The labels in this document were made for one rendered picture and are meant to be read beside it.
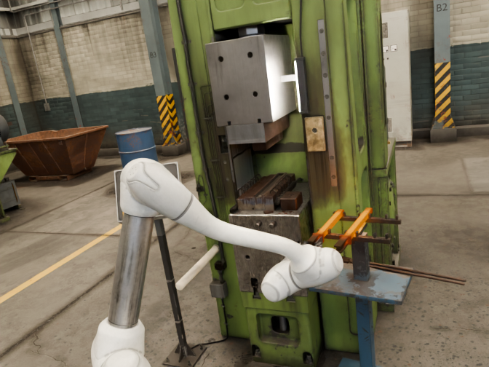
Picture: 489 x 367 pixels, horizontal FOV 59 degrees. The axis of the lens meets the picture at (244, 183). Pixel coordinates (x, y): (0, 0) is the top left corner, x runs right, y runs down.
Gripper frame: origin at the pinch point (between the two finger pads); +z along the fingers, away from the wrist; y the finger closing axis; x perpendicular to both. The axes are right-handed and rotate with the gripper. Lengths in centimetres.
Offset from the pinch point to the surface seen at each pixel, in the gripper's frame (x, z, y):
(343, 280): -25.8, 16.8, 5.1
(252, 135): 40, 29, -40
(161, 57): 111, 558, -535
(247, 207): 3, 28, -48
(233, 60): 76, 29, -45
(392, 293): -25.8, 11.9, 27.4
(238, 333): -87, 39, -74
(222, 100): 58, 28, -53
